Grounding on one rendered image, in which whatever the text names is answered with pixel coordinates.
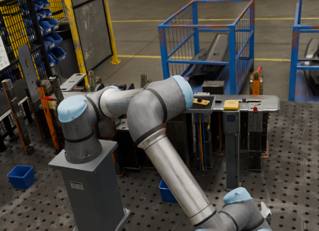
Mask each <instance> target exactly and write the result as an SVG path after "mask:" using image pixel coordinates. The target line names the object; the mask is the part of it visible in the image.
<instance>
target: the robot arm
mask: <svg viewBox="0 0 319 231"><path fill-rule="evenodd" d="M193 101H194V96H193V92H192V89H191V87H190V85H189V83H188V82H187V81H186V80H185V79H184V78H183V77H181V76H178V75H175V76H170V77H169V78H168V79H165V80H162V81H156V82H151V83H148V84H147V85H146V86H145V87H144V88H139V89H132V90H125V91H121V90H120V89H119V88H118V87H116V86H109V87H105V88H103V89H102V90H99V91H97V92H95V93H92V94H90V95H88V96H83V95H75V96H71V97H68V98H66V99H65V100H63V101H62V102H61V103H60V104H59V106H58V108H57V112H58V119H59V121H60V124H61V127H62V131H63V134H64V138H65V148H64V155H65V159H66V160H67V161H68V162H70V163H73V164H83V163H87V162H90V161H92V160H94V159H96V158H97V157H98V156H99V155H100V154H101V153H102V150H103V148H102V144H101V142H100V141H99V140H98V138H97V136H96V135H95V133H94V129H93V125H95V124H97V123H99V122H101V121H103V120H105V119H108V118H118V117H120V116H121V115H122V114H127V124H128V129H129V132H130V134H131V137H132V139H133V141H134V142H135V144H136V145H137V147H138V148H142V149H143V150H144V151H145V153H146V154H147V156H148V157H149V159H150V160H151V162H152V163H153V165H154V166H155V168H156V169H157V171H158V172H159V174H160V176H161V177H162V179H163V180H164V182H165V183H166V185H167V186H168V188H169V189H170V191H171V192H172V194H173V195H174V197H175V198H176V200H177V202H178V203H179V205H180V206H181V208H182V209H183V211H184V212H185V214H186V215H187V217H188V218H189V220H190V221H191V223H192V224H193V226H194V228H195V229H196V230H195V231H272V230H271V228H270V226H269V225H268V224H269V223H270V222H271V221H272V214H271V211H270V209H268V208H267V207H266V205H265V204H264V202H261V208H262V210H261V211H259V209H258V207H257V205H256V204H255V203H254V201H253V198H252V197H251V196H250V194H249V193H248V191H247V190H246V189H245V188H243V187H239V188H236V189H234V190H232V191H230V192H229V193H228V194H226V195H225V196H224V198H223V201H224V203H225V205H226V206H225V207H224V208H223V209H222V210H220V211H219V212H217V211H216V210H215V208H214V207H213V205H212V203H211V202H210V200H209V199H208V198H207V196H206V195H205V193H204V192H203V190H202V189H201V187H200V186H199V184H198V183H197V181H196V180H195V178H194V176H193V175H192V173H191V172H190V170H189V169H188V168H187V166H186V165H185V163H184V162H183V160H182V159H181V157H180V156H179V154H178V153H177V151H176V150H175V148H174V147H173V145H172V144H171V142H170V141H169V139H168V138H167V136H166V135H165V131H166V128H165V127H164V125H163V123H165V122H167V121H168V120H170V119H172V118H174V117H176V116H178V115H179V114H181V113H183V112H186V111H187V110H188V109H190V108H191V107H192V105H193Z"/></svg>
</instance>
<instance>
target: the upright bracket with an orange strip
mask: <svg viewBox="0 0 319 231"><path fill-rule="evenodd" d="M36 85H37V89H38V93H39V97H40V100H41V103H42V106H43V110H44V113H45V116H46V120H47V124H48V127H49V130H50V133H51V137H52V140H53V143H54V147H55V150H56V154H57V155H58V154H59V153H60V152H61V148H60V145H59V142H58V138H57V135H56V131H55V128H54V124H53V121H52V117H51V114H50V111H49V107H48V104H47V101H46V100H45V97H46V96H45V93H44V89H43V87H42V84H41V80H40V79H36Z"/></svg>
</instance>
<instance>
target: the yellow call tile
mask: <svg viewBox="0 0 319 231"><path fill-rule="evenodd" d="M238 106H239V101H225V105H224V109H238Z"/></svg>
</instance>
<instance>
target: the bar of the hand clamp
mask: <svg viewBox="0 0 319 231"><path fill-rule="evenodd" d="M57 79H58V75H56V74H54V75H53V77H50V78H49V81H50V84H51V86H52V89H53V91H54V94H55V96H56V99H61V100H62V101H63V99H64V96H63V94H62V91H61V88H60V86H59V83H58V80H57Z"/></svg>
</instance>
